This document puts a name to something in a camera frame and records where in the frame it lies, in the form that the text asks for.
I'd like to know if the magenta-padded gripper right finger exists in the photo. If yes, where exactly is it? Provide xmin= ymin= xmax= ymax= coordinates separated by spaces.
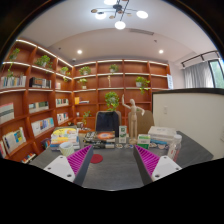
xmin=133 ymin=144 xmax=183 ymax=186

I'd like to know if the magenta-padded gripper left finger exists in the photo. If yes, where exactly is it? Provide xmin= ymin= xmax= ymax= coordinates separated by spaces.
xmin=43 ymin=144 xmax=95 ymax=187

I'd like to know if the stack of colourful books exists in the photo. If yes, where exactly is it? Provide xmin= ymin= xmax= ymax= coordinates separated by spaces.
xmin=49 ymin=127 xmax=81 ymax=151

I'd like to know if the flat green white box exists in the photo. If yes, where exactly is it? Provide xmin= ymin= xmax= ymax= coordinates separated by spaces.
xmin=137 ymin=133 xmax=152 ymax=150

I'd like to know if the flat round red coaster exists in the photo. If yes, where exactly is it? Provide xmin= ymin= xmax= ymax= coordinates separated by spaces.
xmin=90 ymin=153 xmax=104 ymax=165

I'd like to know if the tan chair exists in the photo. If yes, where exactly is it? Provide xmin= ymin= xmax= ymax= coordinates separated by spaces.
xmin=136 ymin=109 xmax=155 ymax=136

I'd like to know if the upright green white carton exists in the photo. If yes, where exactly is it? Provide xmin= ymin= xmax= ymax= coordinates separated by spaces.
xmin=118 ymin=125 xmax=128 ymax=144

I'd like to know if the wooden artist mannequin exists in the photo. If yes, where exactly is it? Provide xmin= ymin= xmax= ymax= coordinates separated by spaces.
xmin=121 ymin=93 xmax=146 ymax=145

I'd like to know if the wooden shelf unit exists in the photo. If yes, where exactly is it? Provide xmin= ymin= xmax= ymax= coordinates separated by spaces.
xmin=0 ymin=37 xmax=172 ymax=164

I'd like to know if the grey curtain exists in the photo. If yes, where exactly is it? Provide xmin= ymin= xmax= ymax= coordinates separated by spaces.
xmin=183 ymin=61 xmax=214 ymax=89

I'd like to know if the window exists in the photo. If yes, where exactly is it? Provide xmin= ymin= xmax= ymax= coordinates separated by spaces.
xmin=209 ymin=59 xmax=224 ymax=89

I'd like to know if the ceiling air vent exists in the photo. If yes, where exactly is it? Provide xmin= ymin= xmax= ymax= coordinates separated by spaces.
xmin=129 ymin=28 xmax=155 ymax=36

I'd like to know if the ceiling lamp with round bulbs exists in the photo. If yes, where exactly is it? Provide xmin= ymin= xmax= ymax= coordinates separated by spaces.
xmin=90 ymin=0 xmax=150 ymax=31

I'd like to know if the black ceiling rail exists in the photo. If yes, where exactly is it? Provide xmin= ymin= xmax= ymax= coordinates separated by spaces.
xmin=180 ymin=49 xmax=221 ymax=68

